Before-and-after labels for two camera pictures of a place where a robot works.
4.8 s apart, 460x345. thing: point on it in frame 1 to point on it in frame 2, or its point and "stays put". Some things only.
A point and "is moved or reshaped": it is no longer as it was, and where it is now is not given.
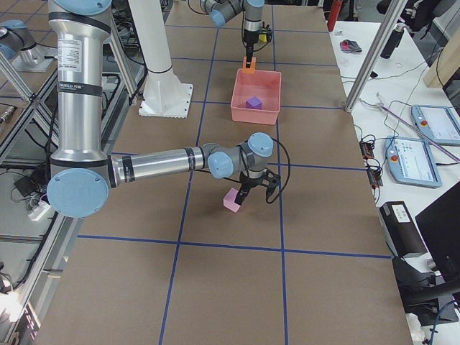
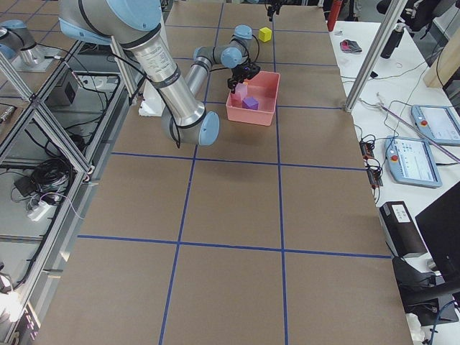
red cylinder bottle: (334, 14) stays put
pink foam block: (228, 200) to (242, 88)
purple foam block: (254, 102) is moved or reshaped
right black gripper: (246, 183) to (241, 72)
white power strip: (39, 210) stays put
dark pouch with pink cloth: (347, 45) stays put
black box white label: (402, 233) stays put
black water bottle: (394, 42) stays put
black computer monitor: (440, 226) stays put
